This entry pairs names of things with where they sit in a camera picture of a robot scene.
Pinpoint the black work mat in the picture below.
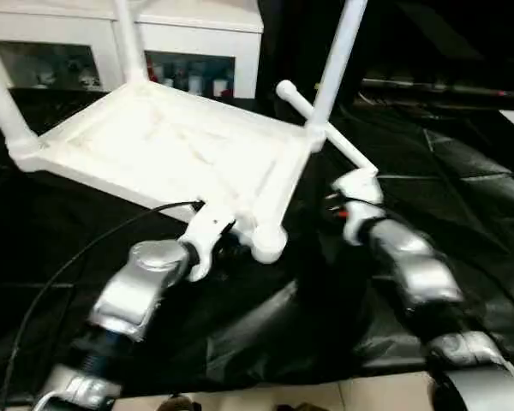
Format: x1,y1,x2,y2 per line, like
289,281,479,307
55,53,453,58
0,85,514,403

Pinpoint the dark robot lower body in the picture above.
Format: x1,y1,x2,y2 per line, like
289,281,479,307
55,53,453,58
159,395,203,411

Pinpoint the white table frame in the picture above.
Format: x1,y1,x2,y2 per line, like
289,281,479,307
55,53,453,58
7,80,327,264

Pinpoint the white glass-door cabinet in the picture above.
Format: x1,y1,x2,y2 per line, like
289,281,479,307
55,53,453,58
0,0,266,100

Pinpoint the white plastic table leg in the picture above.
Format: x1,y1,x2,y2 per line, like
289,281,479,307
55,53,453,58
275,80,380,176
305,0,370,130
112,0,150,88
0,53,40,152

